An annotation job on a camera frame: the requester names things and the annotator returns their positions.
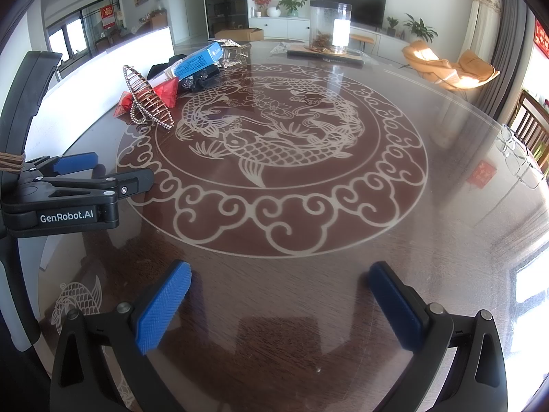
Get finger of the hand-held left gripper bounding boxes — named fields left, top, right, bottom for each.
left=17, top=168, right=155, bottom=212
left=25, top=152, right=98, bottom=178

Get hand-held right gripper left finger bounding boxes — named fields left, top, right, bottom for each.
left=50, top=260, right=192, bottom=412

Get wooden dining chair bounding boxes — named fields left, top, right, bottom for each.
left=508, top=90, right=549, bottom=173

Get white sheer curtain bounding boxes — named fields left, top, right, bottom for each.
left=463, top=0, right=503, bottom=61

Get wooden bench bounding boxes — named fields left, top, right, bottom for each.
left=349, top=33, right=376, bottom=55

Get patterned glass desktop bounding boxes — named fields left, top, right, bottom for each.
left=26, top=41, right=549, bottom=412

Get large leafy potted plant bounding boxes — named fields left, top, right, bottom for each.
left=403, top=13, right=439, bottom=44

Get wooden tray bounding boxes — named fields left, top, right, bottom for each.
left=287, top=43, right=365, bottom=64

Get brown braided band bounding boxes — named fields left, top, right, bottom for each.
left=0, top=152, right=25, bottom=175

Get white board panel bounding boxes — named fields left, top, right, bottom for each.
left=23, top=26, right=176, bottom=271

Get cardboard box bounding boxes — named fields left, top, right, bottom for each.
left=214, top=27, right=264, bottom=42

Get red foil packet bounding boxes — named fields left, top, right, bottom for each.
left=114, top=78, right=180, bottom=118

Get grey curtain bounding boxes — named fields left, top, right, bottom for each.
left=476, top=0, right=538, bottom=121

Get green potted plant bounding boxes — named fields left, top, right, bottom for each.
left=278, top=0, right=308, bottom=18

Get black television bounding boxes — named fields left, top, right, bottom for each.
left=315, top=0, right=387, bottom=31

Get red wall decoration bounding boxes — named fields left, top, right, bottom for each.
left=534, top=19, right=549, bottom=59

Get white television cabinet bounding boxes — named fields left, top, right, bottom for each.
left=249, top=17, right=412, bottom=57

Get blue and white box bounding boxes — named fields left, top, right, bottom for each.
left=148, top=42, right=224, bottom=87

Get orange lounge chair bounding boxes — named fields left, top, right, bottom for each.
left=402, top=41, right=501, bottom=92

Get clear plastic jar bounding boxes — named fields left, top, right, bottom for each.
left=309, top=2, right=352, bottom=55

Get dark glass display cabinet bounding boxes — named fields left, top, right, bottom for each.
left=202, top=0, right=249, bottom=39

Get silver foil paper ingot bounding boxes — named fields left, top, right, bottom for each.
left=219, top=47, right=250, bottom=69

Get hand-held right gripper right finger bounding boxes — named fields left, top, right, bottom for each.
left=368, top=261, right=509, bottom=412

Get black cloth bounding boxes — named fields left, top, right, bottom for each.
left=148, top=56, right=224, bottom=93

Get clear eyeglasses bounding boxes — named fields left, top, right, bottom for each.
left=495, top=124, right=546, bottom=190

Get gold rhinestone hair claw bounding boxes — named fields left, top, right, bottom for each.
left=122, top=64, right=175, bottom=130

